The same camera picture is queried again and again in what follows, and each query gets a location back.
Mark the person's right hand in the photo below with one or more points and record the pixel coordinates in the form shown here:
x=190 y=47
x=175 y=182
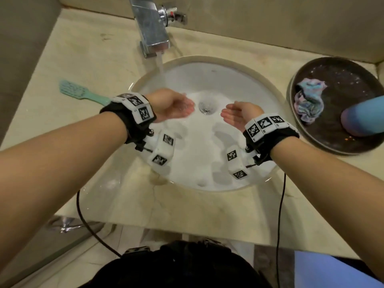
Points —
x=243 y=113

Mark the person's left hand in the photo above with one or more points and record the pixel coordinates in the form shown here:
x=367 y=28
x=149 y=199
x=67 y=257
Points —
x=168 y=104

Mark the person's right fingers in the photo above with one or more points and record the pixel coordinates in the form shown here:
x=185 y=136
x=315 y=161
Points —
x=229 y=114

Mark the person's left fingers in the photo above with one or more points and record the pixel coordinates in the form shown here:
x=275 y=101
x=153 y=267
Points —
x=186 y=107

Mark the person's right forearm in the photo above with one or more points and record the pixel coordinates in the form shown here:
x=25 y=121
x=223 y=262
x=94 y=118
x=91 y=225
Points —
x=330 y=188

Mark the person's left forearm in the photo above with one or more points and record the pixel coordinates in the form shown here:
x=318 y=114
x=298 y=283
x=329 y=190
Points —
x=60 y=164

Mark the chrome sink drain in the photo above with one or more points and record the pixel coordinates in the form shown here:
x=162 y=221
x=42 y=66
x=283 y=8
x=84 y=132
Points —
x=207 y=106

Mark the white round sink basin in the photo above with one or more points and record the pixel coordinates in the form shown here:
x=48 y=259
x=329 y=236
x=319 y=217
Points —
x=198 y=146

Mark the running water stream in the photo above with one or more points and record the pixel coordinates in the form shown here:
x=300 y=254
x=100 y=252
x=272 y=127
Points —
x=160 y=64

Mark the pastel hair scrunchie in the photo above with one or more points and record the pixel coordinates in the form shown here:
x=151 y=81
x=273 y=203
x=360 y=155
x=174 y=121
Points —
x=309 y=100

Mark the chrome faucet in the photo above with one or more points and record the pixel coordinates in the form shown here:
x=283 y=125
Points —
x=151 y=25

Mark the teal hairbrush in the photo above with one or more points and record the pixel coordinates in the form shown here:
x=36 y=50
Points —
x=76 y=90

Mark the dark round tray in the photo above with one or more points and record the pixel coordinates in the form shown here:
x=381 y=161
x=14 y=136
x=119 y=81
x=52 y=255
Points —
x=342 y=86

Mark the blue and pink bottle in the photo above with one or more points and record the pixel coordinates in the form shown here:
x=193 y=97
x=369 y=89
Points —
x=366 y=118

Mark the person's black top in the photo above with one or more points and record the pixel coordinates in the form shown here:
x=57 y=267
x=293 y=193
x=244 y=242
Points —
x=180 y=266

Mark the person's blue trousers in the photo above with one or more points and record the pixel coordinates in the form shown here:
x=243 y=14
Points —
x=324 y=271

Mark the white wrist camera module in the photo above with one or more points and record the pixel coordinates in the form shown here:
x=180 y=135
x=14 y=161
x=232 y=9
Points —
x=235 y=164
x=163 y=149

